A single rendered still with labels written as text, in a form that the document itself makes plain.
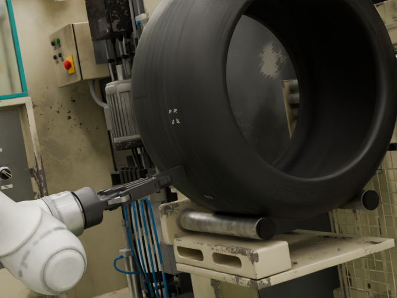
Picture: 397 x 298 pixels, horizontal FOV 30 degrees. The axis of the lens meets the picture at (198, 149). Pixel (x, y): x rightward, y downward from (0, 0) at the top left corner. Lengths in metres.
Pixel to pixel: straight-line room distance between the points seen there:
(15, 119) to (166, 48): 0.71
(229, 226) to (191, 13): 0.46
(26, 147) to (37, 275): 0.94
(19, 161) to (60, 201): 0.70
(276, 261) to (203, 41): 0.46
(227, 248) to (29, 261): 0.53
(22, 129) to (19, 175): 0.12
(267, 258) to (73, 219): 0.40
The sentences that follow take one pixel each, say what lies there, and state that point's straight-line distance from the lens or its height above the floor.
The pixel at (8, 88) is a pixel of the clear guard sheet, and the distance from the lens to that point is 2.04.
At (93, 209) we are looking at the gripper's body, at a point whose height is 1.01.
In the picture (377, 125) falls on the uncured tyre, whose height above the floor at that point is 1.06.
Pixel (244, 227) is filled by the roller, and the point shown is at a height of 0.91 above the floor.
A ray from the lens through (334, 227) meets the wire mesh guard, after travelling 2.09.
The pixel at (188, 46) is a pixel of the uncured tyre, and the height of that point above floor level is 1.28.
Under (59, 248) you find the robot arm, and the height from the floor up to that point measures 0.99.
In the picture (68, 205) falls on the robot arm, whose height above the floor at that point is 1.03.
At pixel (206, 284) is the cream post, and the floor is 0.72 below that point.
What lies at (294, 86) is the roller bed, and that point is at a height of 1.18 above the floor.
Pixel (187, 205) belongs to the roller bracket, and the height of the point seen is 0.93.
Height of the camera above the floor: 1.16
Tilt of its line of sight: 3 degrees down
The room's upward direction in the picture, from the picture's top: 10 degrees counter-clockwise
